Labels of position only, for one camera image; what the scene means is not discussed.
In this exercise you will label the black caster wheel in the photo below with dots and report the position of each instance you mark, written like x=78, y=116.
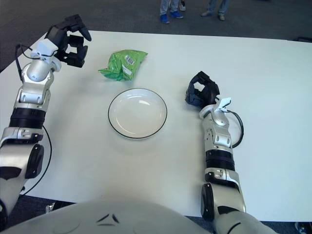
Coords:
x=302, y=228

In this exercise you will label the person with blue shoes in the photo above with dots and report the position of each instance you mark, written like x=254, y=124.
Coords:
x=165, y=7

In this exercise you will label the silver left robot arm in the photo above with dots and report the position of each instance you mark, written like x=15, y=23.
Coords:
x=36, y=70

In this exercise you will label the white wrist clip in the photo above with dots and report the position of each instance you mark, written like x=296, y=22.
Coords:
x=46, y=47
x=225, y=102

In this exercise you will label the green snack bag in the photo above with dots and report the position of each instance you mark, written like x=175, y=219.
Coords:
x=119, y=63

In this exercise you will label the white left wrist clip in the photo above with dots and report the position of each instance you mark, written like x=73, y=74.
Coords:
x=46, y=47

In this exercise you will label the person with white sneakers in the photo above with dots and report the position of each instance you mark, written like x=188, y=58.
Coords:
x=182, y=7

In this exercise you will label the white plate black rim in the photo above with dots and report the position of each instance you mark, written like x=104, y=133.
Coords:
x=136, y=114

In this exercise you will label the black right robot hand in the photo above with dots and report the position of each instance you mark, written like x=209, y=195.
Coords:
x=207, y=93

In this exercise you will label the shiny metal table bracket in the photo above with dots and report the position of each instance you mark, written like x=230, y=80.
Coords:
x=50, y=207

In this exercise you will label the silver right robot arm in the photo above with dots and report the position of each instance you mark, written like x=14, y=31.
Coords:
x=219, y=136

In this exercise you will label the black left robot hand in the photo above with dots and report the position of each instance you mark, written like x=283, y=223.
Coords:
x=61, y=34

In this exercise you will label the person with tan shoes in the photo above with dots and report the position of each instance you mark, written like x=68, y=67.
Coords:
x=223, y=6

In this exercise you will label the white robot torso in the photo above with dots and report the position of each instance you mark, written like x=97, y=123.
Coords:
x=109, y=219

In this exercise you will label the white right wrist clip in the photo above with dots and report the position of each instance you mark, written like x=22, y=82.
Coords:
x=225, y=102

